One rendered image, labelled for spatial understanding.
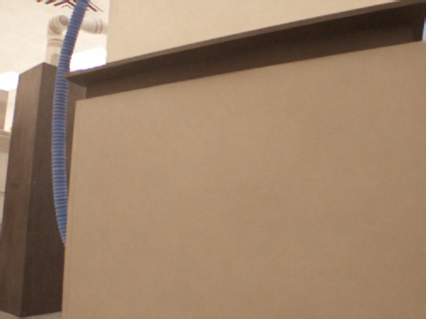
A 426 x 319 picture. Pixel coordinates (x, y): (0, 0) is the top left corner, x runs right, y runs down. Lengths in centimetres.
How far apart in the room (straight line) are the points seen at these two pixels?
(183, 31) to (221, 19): 10
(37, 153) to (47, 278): 54
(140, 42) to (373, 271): 70
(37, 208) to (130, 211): 96
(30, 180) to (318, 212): 132
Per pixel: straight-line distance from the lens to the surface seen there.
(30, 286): 177
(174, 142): 80
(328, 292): 69
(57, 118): 101
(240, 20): 85
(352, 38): 76
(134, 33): 99
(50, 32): 213
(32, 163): 176
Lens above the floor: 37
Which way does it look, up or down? 12 degrees up
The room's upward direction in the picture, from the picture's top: straight up
